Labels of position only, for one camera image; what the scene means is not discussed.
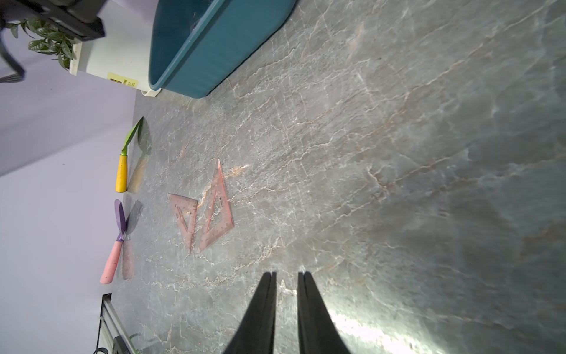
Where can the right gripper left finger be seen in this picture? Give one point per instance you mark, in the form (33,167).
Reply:
(256,331)

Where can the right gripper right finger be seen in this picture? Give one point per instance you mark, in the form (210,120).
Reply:
(317,333)

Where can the pink small triangle ruler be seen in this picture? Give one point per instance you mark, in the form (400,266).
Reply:
(218,215)

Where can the pink long triangle ruler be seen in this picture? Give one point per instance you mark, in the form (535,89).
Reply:
(185,210)

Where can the teal plastic storage box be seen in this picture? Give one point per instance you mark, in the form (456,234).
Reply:
(196,45)

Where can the purple pink toy spatula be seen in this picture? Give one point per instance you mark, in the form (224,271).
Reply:
(113,259)

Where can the green yellow toy shovel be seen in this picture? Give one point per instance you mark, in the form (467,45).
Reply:
(122,170)

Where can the potted green plant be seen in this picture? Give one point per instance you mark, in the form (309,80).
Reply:
(123,55)

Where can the aluminium rail front frame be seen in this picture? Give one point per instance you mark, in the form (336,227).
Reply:
(112,336)

